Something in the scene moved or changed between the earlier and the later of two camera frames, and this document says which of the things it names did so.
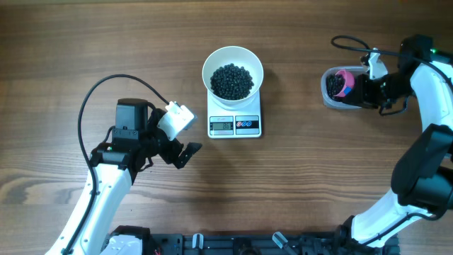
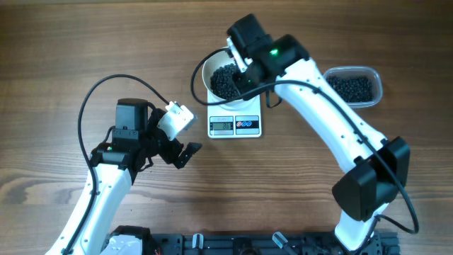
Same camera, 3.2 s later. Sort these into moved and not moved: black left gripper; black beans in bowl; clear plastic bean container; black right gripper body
Moved: black right gripper body
Not moved: clear plastic bean container; black left gripper; black beans in bowl
